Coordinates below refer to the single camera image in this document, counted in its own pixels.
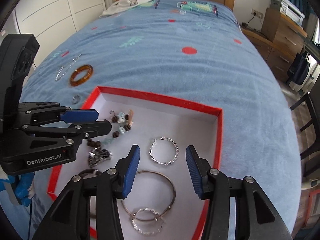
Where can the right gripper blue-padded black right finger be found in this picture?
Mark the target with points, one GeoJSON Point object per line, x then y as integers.
{"type": "Point", "coordinates": [256, 216]}

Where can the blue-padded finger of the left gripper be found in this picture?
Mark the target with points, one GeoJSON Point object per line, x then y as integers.
{"type": "Point", "coordinates": [80, 116]}

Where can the dark tortoiseshell bangle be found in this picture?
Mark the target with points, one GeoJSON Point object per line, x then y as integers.
{"type": "Point", "coordinates": [90, 173]}

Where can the twisted silver hoop earring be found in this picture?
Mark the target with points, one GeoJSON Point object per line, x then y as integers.
{"type": "Point", "coordinates": [147, 222]}

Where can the wooden drawer chest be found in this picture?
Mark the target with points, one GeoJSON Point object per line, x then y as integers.
{"type": "Point", "coordinates": [278, 42]}

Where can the blue patterned bedspread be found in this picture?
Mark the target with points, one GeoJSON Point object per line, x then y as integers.
{"type": "Point", "coordinates": [200, 56]}

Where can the white wardrobe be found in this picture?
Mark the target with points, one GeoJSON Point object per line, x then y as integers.
{"type": "Point", "coordinates": [38, 16]}

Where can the red white shallow box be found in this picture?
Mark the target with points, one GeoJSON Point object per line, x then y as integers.
{"type": "Point", "coordinates": [154, 115]}

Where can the white blue gloved hand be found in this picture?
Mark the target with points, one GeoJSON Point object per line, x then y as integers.
{"type": "Point", "coordinates": [20, 187]}

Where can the white garment on bed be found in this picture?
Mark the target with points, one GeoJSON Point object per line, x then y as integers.
{"type": "Point", "coordinates": [122, 6]}

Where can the wall power socket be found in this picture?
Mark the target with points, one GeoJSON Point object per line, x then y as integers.
{"type": "Point", "coordinates": [257, 13]}

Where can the white printer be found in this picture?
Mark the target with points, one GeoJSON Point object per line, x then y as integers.
{"type": "Point", "coordinates": [289, 10]}

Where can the black chair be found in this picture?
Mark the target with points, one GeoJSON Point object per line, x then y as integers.
{"type": "Point", "coordinates": [310, 156]}

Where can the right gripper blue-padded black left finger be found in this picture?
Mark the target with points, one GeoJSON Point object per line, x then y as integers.
{"type": "Point", "coordinates": [68, 216]}

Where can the thin silver bangle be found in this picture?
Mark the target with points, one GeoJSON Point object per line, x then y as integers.
{"type": "Point", "coordinates": [152, 190]}

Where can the amber resin bangle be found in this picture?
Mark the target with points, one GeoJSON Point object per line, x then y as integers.
{"type": "Point", "coordinates": [81, 75]}

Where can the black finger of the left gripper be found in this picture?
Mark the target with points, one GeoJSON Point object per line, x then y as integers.
{"type": "Point", "coordinates": [93, 129]}

